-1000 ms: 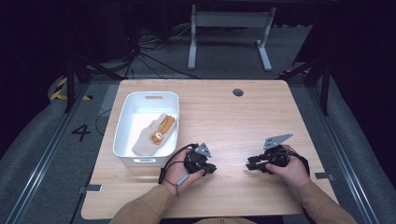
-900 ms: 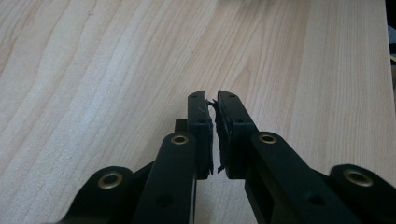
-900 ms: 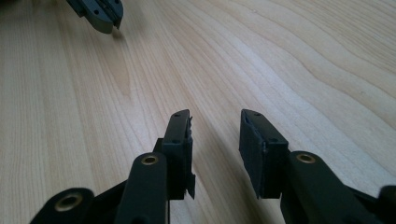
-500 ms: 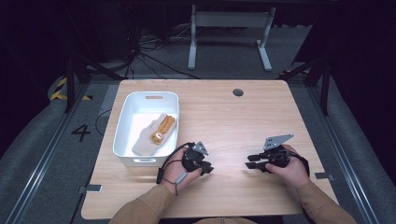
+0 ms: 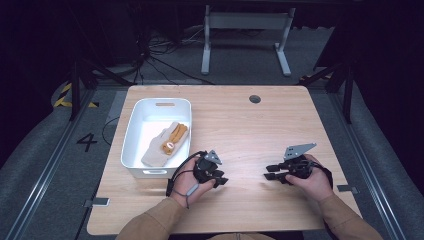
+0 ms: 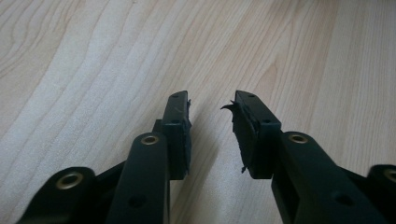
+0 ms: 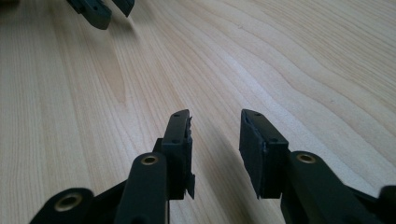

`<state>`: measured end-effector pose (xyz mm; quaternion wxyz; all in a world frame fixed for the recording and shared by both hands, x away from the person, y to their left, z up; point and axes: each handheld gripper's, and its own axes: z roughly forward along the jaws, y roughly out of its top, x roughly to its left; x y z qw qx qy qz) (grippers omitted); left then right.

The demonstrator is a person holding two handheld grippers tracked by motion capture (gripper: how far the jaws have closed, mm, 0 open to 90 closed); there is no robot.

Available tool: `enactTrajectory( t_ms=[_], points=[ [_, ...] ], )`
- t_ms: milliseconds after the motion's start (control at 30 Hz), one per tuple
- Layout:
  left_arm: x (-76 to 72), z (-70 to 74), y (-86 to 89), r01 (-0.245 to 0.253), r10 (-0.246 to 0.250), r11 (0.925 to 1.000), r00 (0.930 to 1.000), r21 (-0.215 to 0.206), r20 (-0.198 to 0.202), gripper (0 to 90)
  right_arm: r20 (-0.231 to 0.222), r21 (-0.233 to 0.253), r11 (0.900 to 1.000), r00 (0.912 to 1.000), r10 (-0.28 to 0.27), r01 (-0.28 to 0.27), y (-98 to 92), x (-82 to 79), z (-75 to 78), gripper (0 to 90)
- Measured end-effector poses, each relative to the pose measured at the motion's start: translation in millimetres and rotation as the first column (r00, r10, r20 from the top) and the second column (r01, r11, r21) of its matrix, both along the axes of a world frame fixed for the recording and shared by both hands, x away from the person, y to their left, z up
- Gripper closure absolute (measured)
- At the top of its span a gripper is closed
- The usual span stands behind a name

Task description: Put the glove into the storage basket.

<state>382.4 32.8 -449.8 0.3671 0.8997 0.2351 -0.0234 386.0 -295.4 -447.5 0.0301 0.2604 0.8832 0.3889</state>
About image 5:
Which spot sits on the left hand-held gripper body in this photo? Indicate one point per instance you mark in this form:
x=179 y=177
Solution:
x=205 y=168

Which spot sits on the grey floor rail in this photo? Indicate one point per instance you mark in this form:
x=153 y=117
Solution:
x=43 y=180
x=370 y=173

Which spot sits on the metal table bracket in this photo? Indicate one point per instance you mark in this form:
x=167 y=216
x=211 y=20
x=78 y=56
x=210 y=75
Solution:
x=346 y=189
x=98 y=202

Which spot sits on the person's tan clothing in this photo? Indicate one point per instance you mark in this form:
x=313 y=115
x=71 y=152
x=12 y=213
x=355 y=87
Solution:
x=240 y=237

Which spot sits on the person's left hand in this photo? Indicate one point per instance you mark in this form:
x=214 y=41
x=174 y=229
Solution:
x=188 y=186

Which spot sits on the beige glove with orange fingers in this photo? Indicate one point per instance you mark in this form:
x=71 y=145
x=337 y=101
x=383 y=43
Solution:
x=176 y=136
x=155 y=153

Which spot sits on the person's right hand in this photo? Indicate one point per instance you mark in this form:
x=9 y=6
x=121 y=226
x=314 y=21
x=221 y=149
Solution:
x=315 y=185

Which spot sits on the grey table grommet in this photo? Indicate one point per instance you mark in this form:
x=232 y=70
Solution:
x=254 y=99

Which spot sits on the grey metal desk frame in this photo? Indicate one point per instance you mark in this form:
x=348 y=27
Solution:
x=246 y=20

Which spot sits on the white plastic bin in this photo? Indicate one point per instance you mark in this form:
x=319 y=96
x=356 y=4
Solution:
x=150 y=116

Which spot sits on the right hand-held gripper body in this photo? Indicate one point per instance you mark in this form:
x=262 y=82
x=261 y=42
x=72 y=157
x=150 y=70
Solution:
x=298 y=163

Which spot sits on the black metal stand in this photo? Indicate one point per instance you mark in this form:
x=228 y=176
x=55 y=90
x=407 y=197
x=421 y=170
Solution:
x=76 y=90
x=347 y=93

